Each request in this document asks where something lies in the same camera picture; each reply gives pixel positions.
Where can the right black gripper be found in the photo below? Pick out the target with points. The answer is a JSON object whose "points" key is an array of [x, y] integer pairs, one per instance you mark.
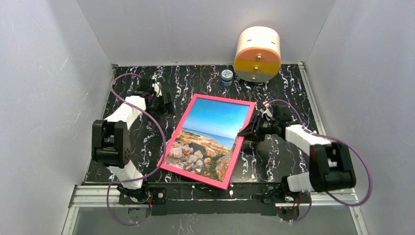
{"points": [[255, 127]]}

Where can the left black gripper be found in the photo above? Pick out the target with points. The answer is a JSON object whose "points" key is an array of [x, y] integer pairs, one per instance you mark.
{"points": [[161, 103]]}

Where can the pink photo frame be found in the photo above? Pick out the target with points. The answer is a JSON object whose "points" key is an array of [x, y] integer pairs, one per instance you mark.
{"points": [[175, 129]]}

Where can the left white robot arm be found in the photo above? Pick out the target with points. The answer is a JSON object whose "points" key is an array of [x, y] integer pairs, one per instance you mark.
{"points": [[111, 145]]}

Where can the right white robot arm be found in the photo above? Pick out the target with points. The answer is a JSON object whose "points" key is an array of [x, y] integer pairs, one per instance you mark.
{"points": [[330, 165]]}

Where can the small blue white jar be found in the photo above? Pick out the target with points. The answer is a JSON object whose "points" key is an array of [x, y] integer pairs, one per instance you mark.
{"points": [[226, 77]]}

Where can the round cream drawer cabinet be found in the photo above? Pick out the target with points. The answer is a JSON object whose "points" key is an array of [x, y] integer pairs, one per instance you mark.
{"points": [[258, 56]]}

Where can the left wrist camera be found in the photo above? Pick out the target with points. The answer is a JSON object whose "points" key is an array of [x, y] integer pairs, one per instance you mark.
{"points": [[157, 89]]}

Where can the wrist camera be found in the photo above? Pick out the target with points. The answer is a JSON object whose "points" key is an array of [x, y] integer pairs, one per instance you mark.
{"points": [[157, 89], [266, 111]]}

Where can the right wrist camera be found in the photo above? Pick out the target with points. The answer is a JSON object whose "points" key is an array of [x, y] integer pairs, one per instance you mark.
{"points": [[266, 111]]}

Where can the aluminium right side rail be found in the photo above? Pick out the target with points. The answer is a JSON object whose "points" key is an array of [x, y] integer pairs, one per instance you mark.
{"points": [[311, 98]]}

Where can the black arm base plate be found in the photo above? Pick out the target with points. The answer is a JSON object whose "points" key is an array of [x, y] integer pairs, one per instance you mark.
{"points": [[193, 197]]}

